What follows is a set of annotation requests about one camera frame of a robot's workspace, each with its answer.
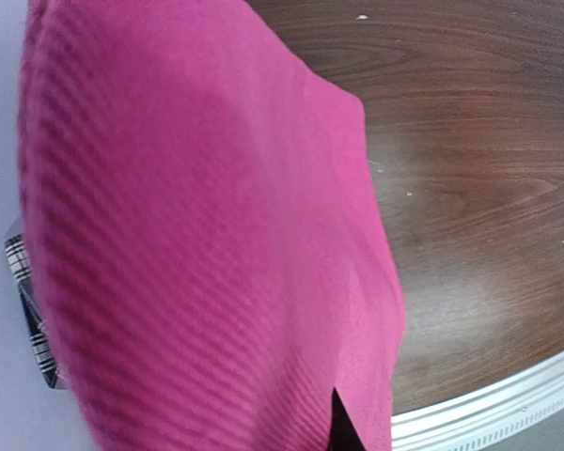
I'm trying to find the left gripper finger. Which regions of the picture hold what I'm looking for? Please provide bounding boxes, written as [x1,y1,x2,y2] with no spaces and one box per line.
[327,389,365,451]

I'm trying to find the pink shirt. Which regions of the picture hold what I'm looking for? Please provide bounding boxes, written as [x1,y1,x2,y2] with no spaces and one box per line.
[18,1,405,450]

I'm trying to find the black white plaid shirt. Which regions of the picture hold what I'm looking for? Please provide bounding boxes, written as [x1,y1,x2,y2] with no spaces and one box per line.
[4,218,66,390]

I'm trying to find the front aluminium rail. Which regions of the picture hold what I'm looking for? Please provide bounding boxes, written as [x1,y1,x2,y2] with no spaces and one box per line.
[392,351,564,451]

